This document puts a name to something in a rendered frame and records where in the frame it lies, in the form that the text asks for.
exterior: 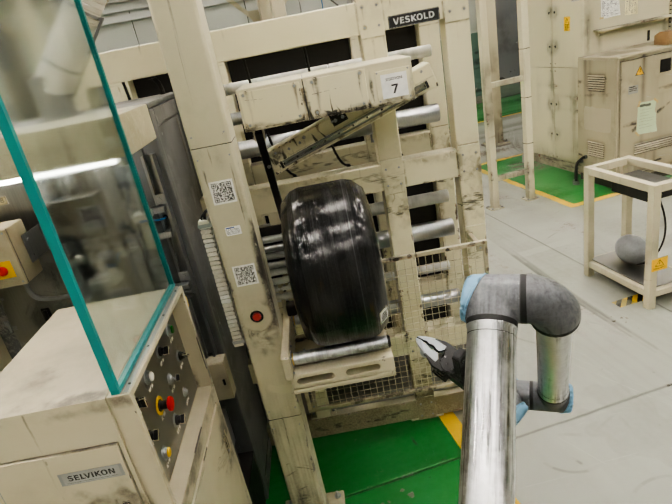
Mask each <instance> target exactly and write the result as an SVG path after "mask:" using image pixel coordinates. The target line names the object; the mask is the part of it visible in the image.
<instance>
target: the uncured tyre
mask: <svg viewBox="0 0 672 504"><path fill-rule="evenodd" d="M280 213H281V233H282V242H283V249H284V256H285V262H286V267H287V273H288V278H289V282H290V287H291V292H292V296H293V300H294V304H295V307H296V311H297V314H298V317H299V320H300V323H301V326H302V328H303V331H304V334H305V336H306V337H307V338H308V339H310V340H311V341H313V342H314V343H316V344H317V345H320V346H331V345H337V344H342V343H347V342H352V341H358V340H363V339H368V338H373V337H375V336H377V335H379V334H380V333H381V332H382V331H383V329H384V328H385V327H386V325H387V324H388V322H389V309H388V318H387V319H386V320H385V321H384V322H383V323H382V325H381V323H380V315H379V314H380V313H381V312H382V310H383V309H384V308H385V307H386V306H388V295H387V287H386V280H385V274H384V268H383V263H382V257H381V252H380V247H379V242H378V237H377V233H376V228H375V224H374V220H373V216H372V212H371V209H370V206H369V203H368V200H367V197H366V195H365V192H364V189H363V187H362V186H360V185H358V184H357V183H355V182H353V181H352V180H349V179H339V180H334V181H328V182H323V183H318V184H313V185H308V186H303V187H297V188H295V189H293V190H291V191H289V193H288V194H287V196H286V197H285V198H284V200H283V201H282V202H281V207H280Z"/></svg>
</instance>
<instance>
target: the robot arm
mask: <svg viewBox="0 0 672 504"><path fill-rule="evenodd" d="M460 319H461V320H462V321H463V322H465V323H466V328H467V339H466V350H464V349H462V348H460V347H459V348H458V349H455V348H454V347H453V346H452V345H451V344H449V343H448V342H446V341H442V340H439V339H435V338H431V337H426V336H417V337H416V342H417V345H418V347H419V349H420V354H421V355H422V356H423V357H424V358H427V360H428V362H429V364H430V365H431V366H432V367H433V368H434V369H436V370H434V369H433V371H432V373H434V374H435V375H436V376H438V375H437V374H439V372H440V373H442V374H443V375H444V376H442V375H441V374H439V375H440V376H441V377H443V378H441V377H440V376H438V377H439V378H440V379H441V380H443V381H444V382H446V381H447V380H448V379H450V380H451V381H452V382H454V383H455V384H456V385H457V386H459V387H460V388H461V389H462V390H464V400H463V420H462V440H461V461H460V481H459V501H458V504H515V464H516V425H517V424H518V423H519V422H520V421H521V419H522V418H523V417H524V415H525V414H526V412H527V410H534V411H546V412H557V413H561V414H563V413H571V412H572V409H573V401H574V393H573V386H572V385H571V384H570V383H569V376H570V362H571V348H572V334H573V333H574V332H575V331H576V330H577V328H578V327H579V325H580V321H581V308H580V305H579V303H578V301H577V299H576V298H575V296H574V295H573V294H572V293H571V292H570V291H569V290H568V289H567V288H566V287H564V286H563V285H561V284H560V283H558V282H556V281H554V280H552V279H550V278H547V277H544V276H541V275H536V274H488V273H484V274H473V275H470V276H468V277H467V279H466V280H465V282H464V285H463V289H462V293H461V300H460ZM518 324H531V325H532V327H533V328H534V329H535V330H536V350H537V379H538V381H528V380H518V379H517V378H516V344H517V331H518ZM424 342H425V343H426V344H425V343H424ZM431 349H434V350H435V351H434V350H431ZM437 352H438V353H439V352H440V353H444V354H443V355H442V357H441V358H439V359H438V353H437ZM436 373H437V374H436Z"/></svg>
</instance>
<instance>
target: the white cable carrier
mask: <svg viewBox="0 0 672 504"><path fill-rule="evenodd" d="M208 223H211V221H210V217H209V216H206V219H203V217H202V220H200V219H199V221H198V225H203V224H208ZM200 230H201V232H200V233H201V235H202V234H203V235H202V239H204V240H203V243H204V244H205V248H206V252H207V256H208V257H209V261H210V266H211V269H212V270H213V271H212V273H213V274H214V279H215V283H216V286H217V287H218V288H217V290H218V291H219V295H220V300H221V303H222V306H223V308H224V312H225V316H226V320H227V323H228V327H229V328H230V332H231V336H232V339H233V342H234V341H239V340H245V339H244V336H243V332H242V329H241V325H240V322H239V318H238V315H237V311H236V308H235V304H234V301H233V297H232V293H231V290H230V287H229V283H228V280H227V277H226V273H225V270H224V266H223V263H222V260H221V256H220V252H219V249H218V245H217V242H216V238H215V235H214V231H213V228H212V227H207V228H202V229H200Z"/></svg>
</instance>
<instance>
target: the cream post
mask: <svg viewBox="0 0 672 504"><path fill-rule="evenodd" d="M147 2H148V5H149V9H150V12H151V16H152V19H153V23H154V26H155V30H156V33H157V37H158V40H159V44H160V47H161V51H162V54H163V58H164V61H165V64H166V68H167V71H168V75H169V78H170V82H171V85H172V89H173V92H174V96H175V99H176V103H177V106H178V110H179V113H180V117H181V120H182V124H183V127H184V131H185V134H186V137H187V141H188V144H189V148H190V151H191V155H192V158H193V162H194V165H195V169H196V172H197V176H198V179H199V183H200V186H201V190H202V193H203V197H204V200H205V204H206V207H207V210H208V214H209V217H210V221H211V224H212V228H213V231H214V235H215V238H216V242H217V245H218V249H219V252H220V256H221V259H222V263H223V266H224V270H225V273H226V277H227V280H228V283H229V287H230V290H231V293H232V297H233V301H234V304H235V308H236V311H237V315H238V318H239V322H240V325H241V329H242V332H243V336H244V339H245V342H246V345H247V349H248V353H249V356H250V360H251V363H252V367H253V370H254V374H255V377H256V381H257V384H258V388H259V391H260V395H261V398H262V402H263V405H264V409H265V412H266V416H267V419H268V423H269V426H270V430H271V433H272V436H273V440H274V443H275V447H276V450H277V454H278V457H279V461H280V464H281V468H282V471H283V475H284V478H285V482H286V485H287V489H288V492H289V495H290V499H291V502H292V504H328V500H327V496H326V492H325V488H324V484H323V480H322V476H321V472H320V468H319V464H318V460H317V456H316V452H315V448H314V444H313V440H312V436H311V432H310V428H309V424H308V421H307V417H306V413H305V409H304V405H303V401H302V397H301V394H295V393H294V389H293V385H292V381H286V378H285V374H284V371H283V367H282V363H281V343H282V339H283V338H282V335H283V321H282V317H281V313H280V310H279V306H278V302H277V298H276V294H275V290H274V286H273V282H272V278H271V274H270V270H269V266H268V262H267V258H266V254H265V250H264V246H263V242H262V238H261V234H260V230H259V226H258V222H257V218H256V214H255V210H254V206H253V202H252V199H251V195H250V191H249V187H248V183H247V179H246V175H245V171H244V167H243V163H242V159H241V155H240V151H239V147H238V143H237V139H236V136H235V131H234V127H233V123H232V119H231V115H230V111H229V107H228V103H227V99H226V95H225V91H224V87H223V84H222V80H221V76H220V72H219V68H218V64H217V60H216V56H215V52H214V48H213V44H212V40H211V36H210V32H209V28H208V24H207V20H206V16H205V12H204V8H203V4H202V0H147ZM231 178H232V182H233V185H234V189H235V193H236V197H237V201H236V202H231V203H226V204H221V205H216V206H214V203H213V199H212V196H211V192H210V189H209V185H208V183H210V182H215V181H220V180H225V179H231ZM237 225H240V227H241V231H242V234H237V235H232V236H227V235H226V231H225V228H226V227H231V226H237ZM251 263H254V265H255V269H256V273H257V277H258V280H259V283H257V284H252V285H246V286H241V287H237V285H236V281H235V277H234V274H233V270H232V267H235V266H240V265H245V264H251ZM254 313H260V314H261V319H260V320H259V321H255V320H253V318H252V316H253V314H254Z"/></svg>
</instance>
